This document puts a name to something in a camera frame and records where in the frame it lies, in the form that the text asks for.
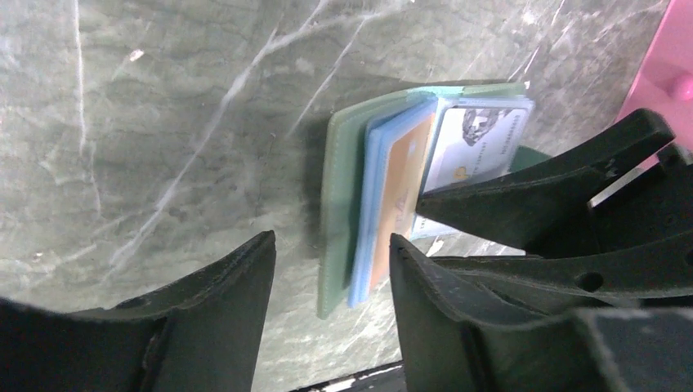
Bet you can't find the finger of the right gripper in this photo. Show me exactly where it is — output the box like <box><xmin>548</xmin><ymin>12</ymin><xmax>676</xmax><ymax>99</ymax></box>
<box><xmin>416</xmin><ymin>109</ymin><xmax>692</xmax><ymax>257</ymax></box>

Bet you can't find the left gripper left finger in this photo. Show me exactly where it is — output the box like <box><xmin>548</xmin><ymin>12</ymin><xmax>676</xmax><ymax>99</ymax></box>
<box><xmin>1</xmin><ymin>231</ymin><xmax>276</xmax><ymax>391</ymax></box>

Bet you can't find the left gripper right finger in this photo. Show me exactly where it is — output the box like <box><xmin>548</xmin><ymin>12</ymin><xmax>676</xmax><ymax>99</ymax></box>
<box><xmin>390</xmin><ymin>234</ymin><xmax>692</xmax><ymax>391</ymax></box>

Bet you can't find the white credit card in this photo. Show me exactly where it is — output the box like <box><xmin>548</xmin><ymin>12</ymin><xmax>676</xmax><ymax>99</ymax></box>
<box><xmin>395</xmin><ymin>100</ymin><xmax>534</xmax><ymax>239</ymax></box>

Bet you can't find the green card holder wallet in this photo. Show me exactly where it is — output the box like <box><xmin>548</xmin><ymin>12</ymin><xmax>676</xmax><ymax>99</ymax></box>
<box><xmin>317</xmin><ymin>83</ymin><xmax>534</xmax><ymax>319</ymax></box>

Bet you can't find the orange credit card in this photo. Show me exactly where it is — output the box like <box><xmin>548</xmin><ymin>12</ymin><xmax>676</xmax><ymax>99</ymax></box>
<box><xmin>360</xmin><ymin>109</ymin><xmax>436</xmax><ymax>296</ymax></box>

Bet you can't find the pink plastic tray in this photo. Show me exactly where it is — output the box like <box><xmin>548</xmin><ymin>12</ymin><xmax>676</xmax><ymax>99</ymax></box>
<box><xmin>587</xmin><ymin>0</ymin><xmax>693</xmax><ymax>209</ymax></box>

